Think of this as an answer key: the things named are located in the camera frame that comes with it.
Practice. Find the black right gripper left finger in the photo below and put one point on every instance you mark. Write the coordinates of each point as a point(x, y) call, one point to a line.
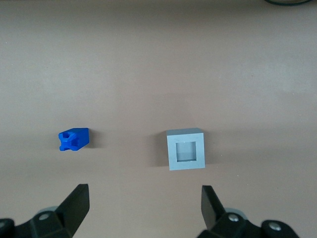
point(69, 213)

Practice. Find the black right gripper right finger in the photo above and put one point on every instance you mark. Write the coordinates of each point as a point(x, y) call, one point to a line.
point(218, 218)

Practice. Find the blue plastic insert part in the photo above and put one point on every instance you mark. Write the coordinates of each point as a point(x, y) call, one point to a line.
point(80, 137)

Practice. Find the gray cube base with hole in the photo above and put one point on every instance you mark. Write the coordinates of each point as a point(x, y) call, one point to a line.
point(172, 151)

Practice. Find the dark round rimmed object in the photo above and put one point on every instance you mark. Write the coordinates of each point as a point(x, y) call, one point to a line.
point(287, 1)

